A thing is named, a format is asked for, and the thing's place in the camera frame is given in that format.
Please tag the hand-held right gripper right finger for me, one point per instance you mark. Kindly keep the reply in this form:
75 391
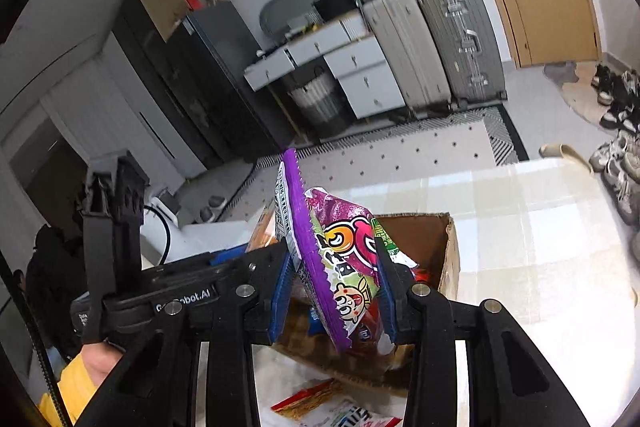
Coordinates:
386 297

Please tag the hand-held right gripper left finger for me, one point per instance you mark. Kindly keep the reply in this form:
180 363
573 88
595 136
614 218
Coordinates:
279 297

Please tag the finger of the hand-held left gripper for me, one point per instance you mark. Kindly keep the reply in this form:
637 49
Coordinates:
227 257

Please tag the orange biscuit packet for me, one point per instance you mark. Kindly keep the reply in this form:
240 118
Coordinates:
262 232

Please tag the purple green snack packet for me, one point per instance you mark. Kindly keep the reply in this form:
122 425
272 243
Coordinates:
340 247

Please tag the brown cardboard box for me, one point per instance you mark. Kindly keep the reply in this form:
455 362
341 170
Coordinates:
442 257

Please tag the white snack bag red edge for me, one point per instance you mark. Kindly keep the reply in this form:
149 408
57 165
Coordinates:
330 407

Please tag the person's left forearm yellow sleeve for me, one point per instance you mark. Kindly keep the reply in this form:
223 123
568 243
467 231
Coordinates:
70 392

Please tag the person's left hand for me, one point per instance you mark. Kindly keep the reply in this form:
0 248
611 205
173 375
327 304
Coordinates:
102 359

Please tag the black backpack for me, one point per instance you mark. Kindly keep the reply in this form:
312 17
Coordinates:
50 287

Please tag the white wardrobe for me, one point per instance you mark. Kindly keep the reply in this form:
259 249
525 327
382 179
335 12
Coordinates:
115 122

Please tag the grey laundry basket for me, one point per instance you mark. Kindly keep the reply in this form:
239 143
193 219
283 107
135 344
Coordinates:
320 107

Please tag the grey refrigerator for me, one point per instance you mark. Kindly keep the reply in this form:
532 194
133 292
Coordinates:
235 72

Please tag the tall black cabinet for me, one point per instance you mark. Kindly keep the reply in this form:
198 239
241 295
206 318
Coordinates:
150 72

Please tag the white drawer desk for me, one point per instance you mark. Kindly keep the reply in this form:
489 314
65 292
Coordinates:
370 77

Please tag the beige slipper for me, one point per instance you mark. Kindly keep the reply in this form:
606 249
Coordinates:
562 153

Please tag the beige suitcase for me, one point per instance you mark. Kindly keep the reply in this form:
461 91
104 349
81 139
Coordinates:
405 52

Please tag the grey oval mirror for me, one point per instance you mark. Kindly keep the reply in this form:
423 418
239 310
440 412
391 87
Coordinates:
285 9

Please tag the flat cardboard carton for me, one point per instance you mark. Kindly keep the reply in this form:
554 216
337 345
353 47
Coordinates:
160 4

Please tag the silver suitcase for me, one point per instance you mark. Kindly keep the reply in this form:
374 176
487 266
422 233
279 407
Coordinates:
462 42

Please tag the pile of shoes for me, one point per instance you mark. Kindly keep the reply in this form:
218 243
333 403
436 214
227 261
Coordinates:
617 132

